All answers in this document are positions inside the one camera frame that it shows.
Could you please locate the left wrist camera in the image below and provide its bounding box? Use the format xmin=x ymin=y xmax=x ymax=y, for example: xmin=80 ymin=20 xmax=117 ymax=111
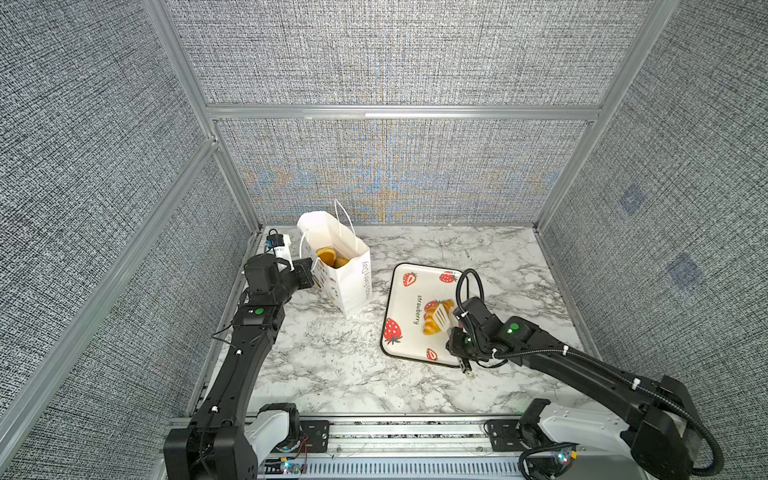
xmin=263 ymin=228 xmax=295 ymax=271

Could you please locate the black corrugated cable hose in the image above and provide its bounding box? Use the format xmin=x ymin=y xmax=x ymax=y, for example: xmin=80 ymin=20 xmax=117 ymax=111
xmin=454 ymin=268 xmax=725 ymax=480

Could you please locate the sugared fake pastry bottom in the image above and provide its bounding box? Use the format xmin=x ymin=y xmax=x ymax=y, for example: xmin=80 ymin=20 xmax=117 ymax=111
xmin=333 ymin=257 xmax=349 ymax=269

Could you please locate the fake croissant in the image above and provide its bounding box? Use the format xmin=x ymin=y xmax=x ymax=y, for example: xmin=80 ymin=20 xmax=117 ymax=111
xmin=422 ymin=300 xmax=456 ymax=336
xmin=316 ymin=247 xmax=338 ymax=267

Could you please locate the white strawberry tray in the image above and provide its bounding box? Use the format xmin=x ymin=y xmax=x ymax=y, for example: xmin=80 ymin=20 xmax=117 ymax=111
xmin=380 ymin=262 xmax=461 ymax=368

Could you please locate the white printed paper bag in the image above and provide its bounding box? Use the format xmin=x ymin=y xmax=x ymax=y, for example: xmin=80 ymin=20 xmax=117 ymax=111
xmin=297 ymin=199 xmax=373 ymax=317

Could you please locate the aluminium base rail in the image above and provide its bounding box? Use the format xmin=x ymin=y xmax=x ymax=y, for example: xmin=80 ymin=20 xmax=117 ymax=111
xmin=155 ymin=413 xmax=655 ymax=480

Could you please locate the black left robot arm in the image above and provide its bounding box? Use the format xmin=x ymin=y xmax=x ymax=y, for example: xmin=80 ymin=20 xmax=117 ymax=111
xmin=163 ymin=253 xmax=313 ymax=479

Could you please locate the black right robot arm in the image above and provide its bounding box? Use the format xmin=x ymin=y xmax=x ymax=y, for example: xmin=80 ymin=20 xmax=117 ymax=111
xmin=446 ymin=297 xmax=723 ymax=479

